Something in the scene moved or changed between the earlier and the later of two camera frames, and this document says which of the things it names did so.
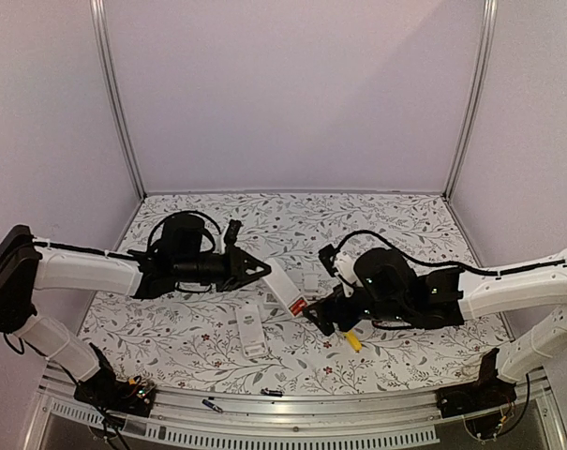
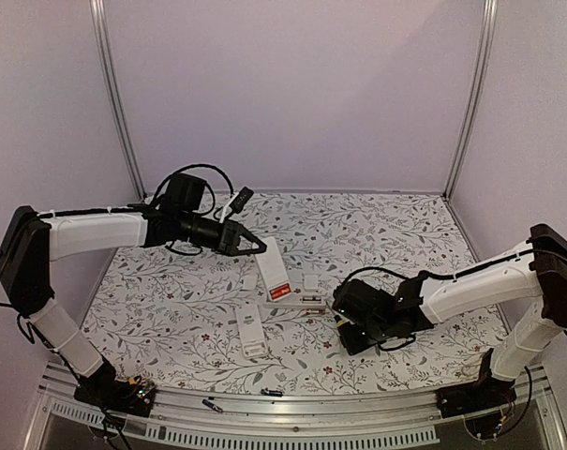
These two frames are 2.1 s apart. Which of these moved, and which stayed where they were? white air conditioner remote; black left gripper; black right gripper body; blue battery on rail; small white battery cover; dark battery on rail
Moved: black left gripper; black right gripper body
Stayed: white air conditioner remote; dark battery on rail; small white battery cover; blue battery on rail
